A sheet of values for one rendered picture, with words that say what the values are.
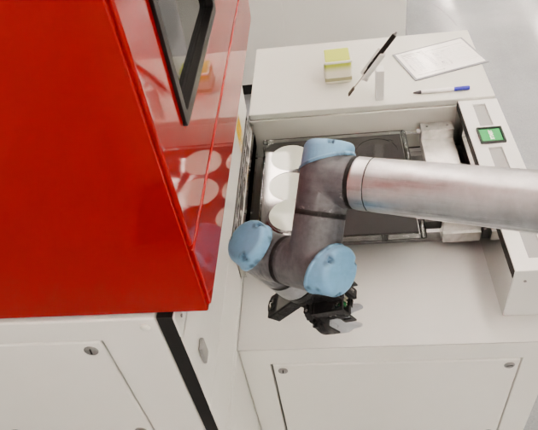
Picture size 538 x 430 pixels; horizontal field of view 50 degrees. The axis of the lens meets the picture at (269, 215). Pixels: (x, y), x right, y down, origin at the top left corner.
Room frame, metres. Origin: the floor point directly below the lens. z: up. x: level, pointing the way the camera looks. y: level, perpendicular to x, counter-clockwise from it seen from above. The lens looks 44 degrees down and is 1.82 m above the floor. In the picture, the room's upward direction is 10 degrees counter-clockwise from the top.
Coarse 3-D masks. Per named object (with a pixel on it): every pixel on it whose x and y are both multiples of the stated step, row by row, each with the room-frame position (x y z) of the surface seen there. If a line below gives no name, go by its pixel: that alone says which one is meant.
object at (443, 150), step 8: (424, 144) 1.12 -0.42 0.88; (432, 144) 1.11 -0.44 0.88; (440, 144) 1.11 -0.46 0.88; (448, 144) 1.10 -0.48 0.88; (424, 152) 1.09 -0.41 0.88; (432, 152) 1.09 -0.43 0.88; (440, 152) 1.08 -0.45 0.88; (448, 152) 1.07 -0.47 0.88; (456, 152) 1.07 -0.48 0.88; (424, 160) 1.07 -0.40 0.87; (432, 160) 1.05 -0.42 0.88; (440, 160) 1.05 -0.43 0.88; (448, 160) 1.04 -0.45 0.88; (456, 160) 1.04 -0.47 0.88; (440, 232) 0.84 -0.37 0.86; (448, 232) 0.82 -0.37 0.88; (456, 232) 0.81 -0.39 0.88; (464, 232) 0.81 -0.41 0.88; (472, 232) 0.80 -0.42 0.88; (480, 232) 0.80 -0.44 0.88; (448, 240) 0.81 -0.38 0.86; (456, 240) 0.81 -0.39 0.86; (464, 240) 0.81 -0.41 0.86; (472, 240) 0.80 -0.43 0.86
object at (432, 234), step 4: (428, 232) 0.85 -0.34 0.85; (432, 232) 0.85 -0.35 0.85; (436, 232) 0.85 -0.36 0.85; (428, 236) 0.85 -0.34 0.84; (432, 236) 0.85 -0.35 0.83; (436, 236) 0.85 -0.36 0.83; (440, 236) 0.85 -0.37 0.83; (400, 240) 0.86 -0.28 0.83; (404, 240) 0.86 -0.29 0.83; (408, 240) 0.86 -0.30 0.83; (412, 240) 0.86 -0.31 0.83; (416, 240) 0.86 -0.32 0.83; (420, 240) 0.85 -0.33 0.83; (424, 240) 0.85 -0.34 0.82; (428, 240) 0.85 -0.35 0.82; (432, 240) 0.85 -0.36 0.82; (436, 240) 0.85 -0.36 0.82; (440, 240) 0.85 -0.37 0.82; (344, 244) 0.88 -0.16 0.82; (348, 244) 0.88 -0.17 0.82; (352, 244) 0.88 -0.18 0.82; (356, 244) 0.88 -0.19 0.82; (360, 244) 0.88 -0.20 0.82
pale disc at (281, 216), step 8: (288, 200) 0.98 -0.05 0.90; (272, 208) 0.96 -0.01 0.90; (280, 208) 0.96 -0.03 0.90; (288, 208) 0.95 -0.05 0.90; (272, 216) 0.94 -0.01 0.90; (280, 216) 0.93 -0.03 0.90; (288, 216) 0.93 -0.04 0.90; (272, 224) 0.91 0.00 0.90; (280, 224) 0.91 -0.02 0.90; (288, 224) 0.90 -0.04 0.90
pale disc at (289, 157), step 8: (280, 152) 1.16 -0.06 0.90; (288, 152) 1.16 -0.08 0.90; (296, 152) 1.15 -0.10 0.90; (272, 160) 1.14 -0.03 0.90; (280, 160) 1.13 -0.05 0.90; (288, 160) 1.13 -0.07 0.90; (296, 160) 1.12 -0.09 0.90; (280, 168) 1.10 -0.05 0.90; (288, 168) 1.10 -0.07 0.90; (296, 168) 1.09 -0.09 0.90
